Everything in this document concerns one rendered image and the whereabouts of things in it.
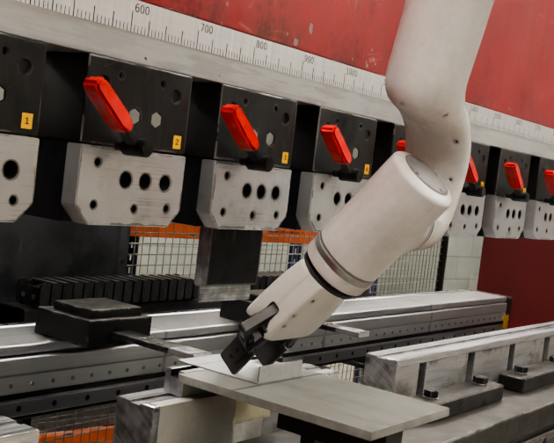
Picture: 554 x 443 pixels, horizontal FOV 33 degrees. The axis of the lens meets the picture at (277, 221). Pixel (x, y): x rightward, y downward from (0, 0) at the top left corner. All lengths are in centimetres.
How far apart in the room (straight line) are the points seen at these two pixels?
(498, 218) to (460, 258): 736
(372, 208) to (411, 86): 14
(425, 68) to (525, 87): 86
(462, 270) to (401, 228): 819
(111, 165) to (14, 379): 43
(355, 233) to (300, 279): 9
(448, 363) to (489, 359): 18
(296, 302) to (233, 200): 14
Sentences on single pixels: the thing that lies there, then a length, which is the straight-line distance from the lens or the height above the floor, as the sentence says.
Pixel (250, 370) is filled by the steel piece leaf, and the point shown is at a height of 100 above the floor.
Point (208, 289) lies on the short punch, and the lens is 114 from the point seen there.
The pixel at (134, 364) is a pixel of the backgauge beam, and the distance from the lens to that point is 142.
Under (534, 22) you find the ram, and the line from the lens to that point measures 185.
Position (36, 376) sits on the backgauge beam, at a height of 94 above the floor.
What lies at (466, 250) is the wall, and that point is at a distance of 919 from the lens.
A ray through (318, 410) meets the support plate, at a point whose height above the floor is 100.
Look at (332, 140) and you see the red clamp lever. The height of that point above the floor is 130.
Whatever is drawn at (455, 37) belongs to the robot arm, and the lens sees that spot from 99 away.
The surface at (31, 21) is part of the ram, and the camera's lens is 88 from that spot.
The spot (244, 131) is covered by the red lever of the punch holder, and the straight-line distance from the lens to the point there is 103.
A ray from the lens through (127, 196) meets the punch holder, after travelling 96.
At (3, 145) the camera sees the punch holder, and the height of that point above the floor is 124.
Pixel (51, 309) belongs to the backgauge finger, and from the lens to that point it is 133.
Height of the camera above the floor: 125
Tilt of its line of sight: 3 degrees down
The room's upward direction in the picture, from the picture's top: 7 degrees clockwise
